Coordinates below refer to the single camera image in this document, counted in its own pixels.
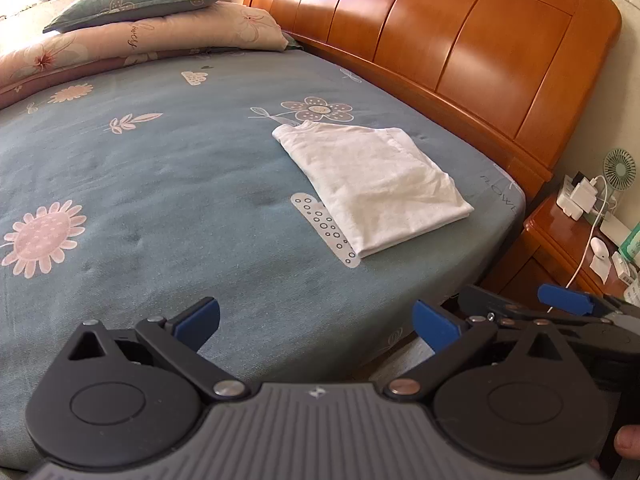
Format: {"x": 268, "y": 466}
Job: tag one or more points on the pink floral quilt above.
{"x": 100, "y": 55}

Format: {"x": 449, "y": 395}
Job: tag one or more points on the white long-sleeve shirt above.
{"x": 380, "y": 185}

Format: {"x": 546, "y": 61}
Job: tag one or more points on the white charger power strip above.
{"x": 582, "y": 195}

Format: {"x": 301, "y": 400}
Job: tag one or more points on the blue floral bed sheet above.
{"x": 175, "y": 185}

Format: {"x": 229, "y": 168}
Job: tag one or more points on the small white box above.
{"x": 625, "y": 270}

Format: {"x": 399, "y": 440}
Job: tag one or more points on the green bottle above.
{"x": 634, "y": 242}

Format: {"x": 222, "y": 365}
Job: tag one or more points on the wooden nightstand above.
{"x": 555, "y": 240}

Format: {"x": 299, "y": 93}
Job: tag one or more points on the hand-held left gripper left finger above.
{"x": 200, "y": 322}

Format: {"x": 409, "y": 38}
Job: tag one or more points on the small green fan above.
{"x": 620, "y": 172}

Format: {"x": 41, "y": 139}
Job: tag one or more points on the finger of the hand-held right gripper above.
{"x": 565, "y": 300}
{"x": 500, "y": 302}

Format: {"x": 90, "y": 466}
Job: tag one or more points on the person's right hand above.
{"x": 627, "y": 442}

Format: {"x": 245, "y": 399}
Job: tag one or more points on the white earbud case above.
{"x": 598, "y": 250}

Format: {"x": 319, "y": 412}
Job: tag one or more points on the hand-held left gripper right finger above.
{"x": 434, "y": 327}

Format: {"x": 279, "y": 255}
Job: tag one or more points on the wooden headboard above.
{"x": 450, "y": 35}

